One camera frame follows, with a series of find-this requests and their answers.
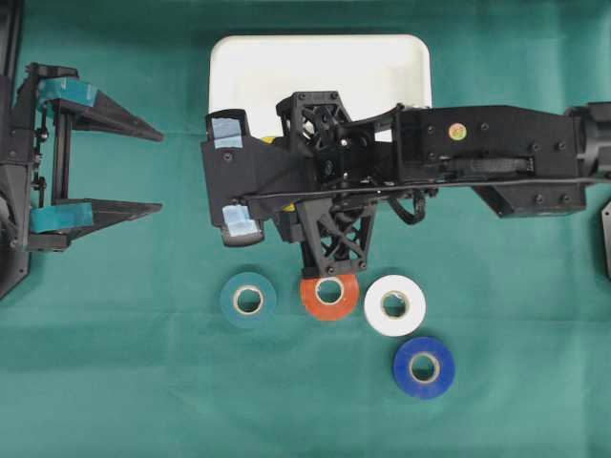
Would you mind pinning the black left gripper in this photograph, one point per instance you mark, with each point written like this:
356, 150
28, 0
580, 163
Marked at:
92, 110

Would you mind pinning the teal tape roll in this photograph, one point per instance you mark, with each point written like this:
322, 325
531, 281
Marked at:
229, 300

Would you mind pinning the white plastic tray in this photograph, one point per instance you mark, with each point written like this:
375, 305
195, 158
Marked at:
371, 73

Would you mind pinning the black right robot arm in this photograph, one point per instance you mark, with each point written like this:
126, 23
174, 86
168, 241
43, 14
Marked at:
521, 163

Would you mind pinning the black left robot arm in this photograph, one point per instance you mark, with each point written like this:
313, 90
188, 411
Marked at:
38, 119

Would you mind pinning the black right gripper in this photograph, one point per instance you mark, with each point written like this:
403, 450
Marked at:
334, 222

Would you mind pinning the green table cloth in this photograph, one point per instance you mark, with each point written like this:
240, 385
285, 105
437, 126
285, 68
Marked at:
118, 347

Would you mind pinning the red tape roll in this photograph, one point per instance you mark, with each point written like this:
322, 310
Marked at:
330, 311

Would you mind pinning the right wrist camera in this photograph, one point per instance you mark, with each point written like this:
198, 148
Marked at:
245, 177

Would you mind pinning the black angle bracket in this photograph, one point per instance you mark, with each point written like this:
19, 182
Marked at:
605, 220

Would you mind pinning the blue tape roll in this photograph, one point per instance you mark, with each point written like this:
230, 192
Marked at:
443, 368

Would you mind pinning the white tape roll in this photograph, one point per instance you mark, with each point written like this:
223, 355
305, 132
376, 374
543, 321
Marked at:
404, 288

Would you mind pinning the yellow tape roll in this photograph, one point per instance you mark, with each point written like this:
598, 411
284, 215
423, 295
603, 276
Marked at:
270, 139

